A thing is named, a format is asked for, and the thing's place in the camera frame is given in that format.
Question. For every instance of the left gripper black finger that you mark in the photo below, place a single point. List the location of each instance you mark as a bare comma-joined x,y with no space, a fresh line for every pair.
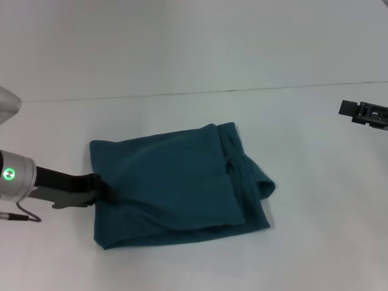
109,191

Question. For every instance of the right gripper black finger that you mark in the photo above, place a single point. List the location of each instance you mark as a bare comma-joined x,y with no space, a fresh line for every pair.
348,108

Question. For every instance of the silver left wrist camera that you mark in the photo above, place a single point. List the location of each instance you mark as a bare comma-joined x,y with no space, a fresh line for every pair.
7,104

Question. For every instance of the teal t-shirt with FREE print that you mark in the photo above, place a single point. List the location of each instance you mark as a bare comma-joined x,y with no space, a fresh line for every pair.
169,188

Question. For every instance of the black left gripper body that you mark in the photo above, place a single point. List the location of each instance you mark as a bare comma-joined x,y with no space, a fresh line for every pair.
66,188

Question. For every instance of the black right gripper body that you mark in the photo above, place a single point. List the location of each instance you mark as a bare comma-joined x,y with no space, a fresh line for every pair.
373,116

